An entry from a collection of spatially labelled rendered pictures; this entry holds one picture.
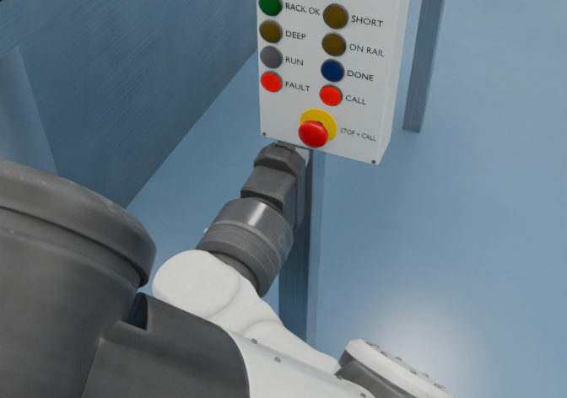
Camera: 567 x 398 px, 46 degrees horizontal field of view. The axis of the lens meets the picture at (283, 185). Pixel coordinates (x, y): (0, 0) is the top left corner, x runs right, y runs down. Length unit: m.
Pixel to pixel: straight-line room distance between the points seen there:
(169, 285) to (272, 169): 0.19
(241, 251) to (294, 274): 0.55
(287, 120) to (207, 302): 0.37
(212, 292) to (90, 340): 0.37
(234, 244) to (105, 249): 0.44
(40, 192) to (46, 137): 1.44
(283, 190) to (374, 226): 1.25
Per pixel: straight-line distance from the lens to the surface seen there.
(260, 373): 0.29
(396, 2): 0.75
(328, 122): 0.86
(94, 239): 0.22
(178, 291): 0.61
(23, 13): 1.45
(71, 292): 0.22
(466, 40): 2.86
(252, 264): 0.66
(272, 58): 0.83
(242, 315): 0.57
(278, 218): 0.70
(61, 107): 1.67
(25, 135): 1.69
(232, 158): 2.17
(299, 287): 1.22
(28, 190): 0.22
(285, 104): 0.87
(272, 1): 0.80
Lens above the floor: 1.40
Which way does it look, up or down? 43 degrees down
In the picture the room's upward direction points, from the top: straight up
